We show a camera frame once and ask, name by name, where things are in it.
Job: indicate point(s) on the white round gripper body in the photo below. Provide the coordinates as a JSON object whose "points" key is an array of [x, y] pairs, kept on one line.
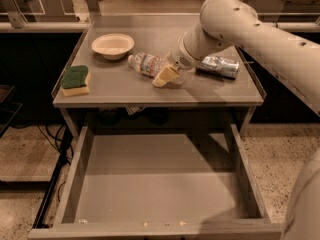
{"points": [[179, 59]]}

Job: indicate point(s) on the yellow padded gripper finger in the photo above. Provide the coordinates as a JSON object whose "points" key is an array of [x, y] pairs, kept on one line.
{"points": [[166, 75]]}

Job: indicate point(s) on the clear plastic water bottle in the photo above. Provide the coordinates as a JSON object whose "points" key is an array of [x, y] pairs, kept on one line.
{"points": [[150, 65]]}

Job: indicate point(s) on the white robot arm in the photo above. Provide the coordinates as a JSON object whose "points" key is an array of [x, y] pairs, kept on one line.
{"points": [[295, 60]]}

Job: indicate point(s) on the open grey top drawer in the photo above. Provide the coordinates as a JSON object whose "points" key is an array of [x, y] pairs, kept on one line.
{"points": [[168, 185]]}

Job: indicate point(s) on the crushed silver drink can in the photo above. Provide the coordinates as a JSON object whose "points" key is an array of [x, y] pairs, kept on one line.
{"points": [[219, 66]]}

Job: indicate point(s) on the grey metal cabinet table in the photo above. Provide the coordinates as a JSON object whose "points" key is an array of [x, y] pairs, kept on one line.
{"points": [[114, 84]]}

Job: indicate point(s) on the white paper bowl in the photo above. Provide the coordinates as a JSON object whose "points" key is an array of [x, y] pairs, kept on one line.
{"points": [[113, 46]]}

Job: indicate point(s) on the green and yellow sponge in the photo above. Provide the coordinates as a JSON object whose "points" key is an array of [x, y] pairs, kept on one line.
{"points": [[75, 80]]}

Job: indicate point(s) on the dark side shelf unit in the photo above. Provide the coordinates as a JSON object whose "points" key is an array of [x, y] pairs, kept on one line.
{"points": [[8, 108]]}

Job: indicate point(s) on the white horizontal rail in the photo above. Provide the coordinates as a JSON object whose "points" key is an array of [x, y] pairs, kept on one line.
{"points": [[68, 27]]}

